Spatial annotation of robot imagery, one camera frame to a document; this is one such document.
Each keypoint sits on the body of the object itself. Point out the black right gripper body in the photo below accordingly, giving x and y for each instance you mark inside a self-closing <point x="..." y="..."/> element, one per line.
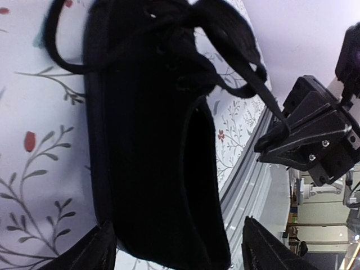
<point x="343" y="156"/>

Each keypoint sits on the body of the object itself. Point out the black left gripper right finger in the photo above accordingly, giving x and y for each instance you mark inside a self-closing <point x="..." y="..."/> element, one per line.
<point x="261" y="250"/>

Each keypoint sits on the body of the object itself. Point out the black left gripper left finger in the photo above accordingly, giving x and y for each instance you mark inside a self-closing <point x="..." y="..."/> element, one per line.
<point x="96" y="250"/>

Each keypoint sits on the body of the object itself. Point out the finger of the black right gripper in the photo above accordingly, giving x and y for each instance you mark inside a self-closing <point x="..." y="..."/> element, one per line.
<point x="298" y="110"/>
<point x="302" y="152"/>

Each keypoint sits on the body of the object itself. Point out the black canvas shoe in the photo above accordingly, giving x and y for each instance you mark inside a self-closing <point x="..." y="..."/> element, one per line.
<point x="152" y="135"/>

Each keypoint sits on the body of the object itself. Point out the floral patterned table mat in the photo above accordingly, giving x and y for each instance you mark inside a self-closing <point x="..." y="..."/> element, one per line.
<point x="46" y="193"/>

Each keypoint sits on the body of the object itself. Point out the aluminium front rail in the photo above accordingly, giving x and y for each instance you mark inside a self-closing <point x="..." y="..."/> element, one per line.
<point x="254" y="189"/>

